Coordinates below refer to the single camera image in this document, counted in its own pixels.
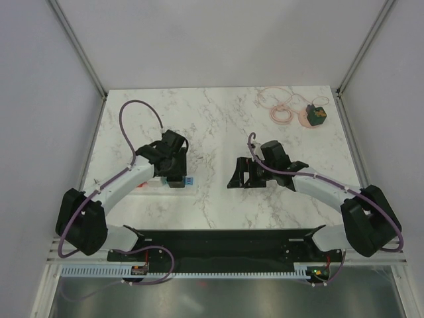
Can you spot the left aluminium frame post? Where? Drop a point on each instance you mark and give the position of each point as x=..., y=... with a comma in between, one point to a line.
x=77, y=47

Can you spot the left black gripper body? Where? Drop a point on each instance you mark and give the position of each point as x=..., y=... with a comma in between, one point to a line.
x=178, y=167

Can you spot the white power strip coloured sockets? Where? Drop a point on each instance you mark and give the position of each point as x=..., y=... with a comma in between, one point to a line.
x=190, y=181

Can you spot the aluminium frame post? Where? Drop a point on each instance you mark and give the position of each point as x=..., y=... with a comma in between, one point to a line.
x=368, y=41
x=77, y=47

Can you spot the aluminium rail bar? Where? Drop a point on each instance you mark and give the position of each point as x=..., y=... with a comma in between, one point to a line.
x=292, y=250

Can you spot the grey slotted cable duct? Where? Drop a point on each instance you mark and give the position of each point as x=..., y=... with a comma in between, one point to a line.
x=134, y=271

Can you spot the green cube plug adapter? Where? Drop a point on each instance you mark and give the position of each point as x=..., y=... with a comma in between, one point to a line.
x=315, y=115

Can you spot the right aluminium frame post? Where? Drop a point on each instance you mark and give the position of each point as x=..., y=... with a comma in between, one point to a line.
x=368, y=41

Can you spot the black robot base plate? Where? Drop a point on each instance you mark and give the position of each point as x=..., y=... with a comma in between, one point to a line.
x=170, y=263

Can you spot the pink round disc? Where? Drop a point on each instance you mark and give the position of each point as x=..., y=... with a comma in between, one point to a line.
x=302, y=118

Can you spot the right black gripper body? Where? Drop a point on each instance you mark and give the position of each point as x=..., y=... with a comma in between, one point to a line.
x=260, y=175

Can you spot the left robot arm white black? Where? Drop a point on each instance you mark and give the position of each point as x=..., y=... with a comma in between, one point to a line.
x=82, y=216

